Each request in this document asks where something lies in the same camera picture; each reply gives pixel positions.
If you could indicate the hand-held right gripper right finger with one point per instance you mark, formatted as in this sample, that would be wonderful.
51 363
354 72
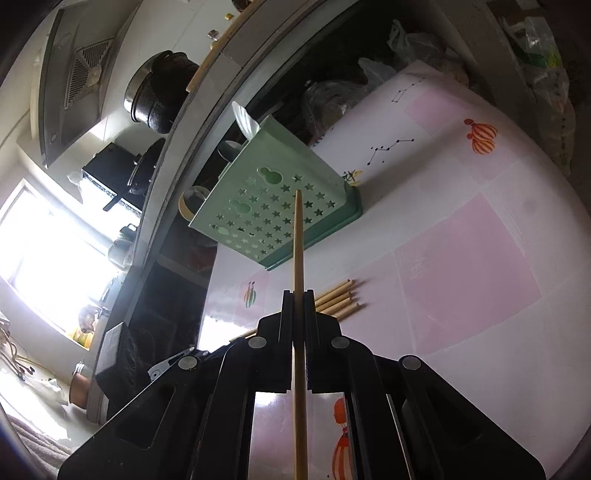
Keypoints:
310 318

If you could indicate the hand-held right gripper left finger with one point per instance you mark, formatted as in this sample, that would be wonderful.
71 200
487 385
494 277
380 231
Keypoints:
287 318

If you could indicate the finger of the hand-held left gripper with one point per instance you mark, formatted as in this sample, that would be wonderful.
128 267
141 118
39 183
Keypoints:
161 369

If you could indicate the pile of bamboo chopsticks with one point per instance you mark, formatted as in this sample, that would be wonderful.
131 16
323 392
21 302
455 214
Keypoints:
339 295

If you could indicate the long bamboo chopstick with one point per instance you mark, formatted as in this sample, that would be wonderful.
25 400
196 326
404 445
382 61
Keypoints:
300 258

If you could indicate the shiny metal spoon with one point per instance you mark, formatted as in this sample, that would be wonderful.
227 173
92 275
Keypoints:
198 194

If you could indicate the green star-cutout utensil holder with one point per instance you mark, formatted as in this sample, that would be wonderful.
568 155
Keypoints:
277 154

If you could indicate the copper pot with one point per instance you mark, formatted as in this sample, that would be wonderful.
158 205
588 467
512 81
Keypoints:
79 387

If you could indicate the grey concrete kitchen counter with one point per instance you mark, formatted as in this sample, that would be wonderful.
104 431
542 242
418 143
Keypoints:
143 258

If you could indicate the kitchen window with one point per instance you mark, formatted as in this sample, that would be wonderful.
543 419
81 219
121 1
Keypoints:
46 258

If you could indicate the black wok with lid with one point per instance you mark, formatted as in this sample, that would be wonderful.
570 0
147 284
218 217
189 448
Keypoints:
143 170

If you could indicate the black appliance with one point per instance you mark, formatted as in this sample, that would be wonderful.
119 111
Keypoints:
101 170

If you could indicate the white plastic bag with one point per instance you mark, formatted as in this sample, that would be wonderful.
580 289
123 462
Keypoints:
376 71

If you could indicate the large black cooking pot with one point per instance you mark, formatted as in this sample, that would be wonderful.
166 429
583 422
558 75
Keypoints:
161 92

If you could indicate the crumpled plastic bag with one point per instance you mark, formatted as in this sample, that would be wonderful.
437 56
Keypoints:
415 44

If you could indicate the metal range hood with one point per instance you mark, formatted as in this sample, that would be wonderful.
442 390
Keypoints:
60 92

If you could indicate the plastic bags with green print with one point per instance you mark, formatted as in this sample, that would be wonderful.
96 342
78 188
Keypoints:
545 69

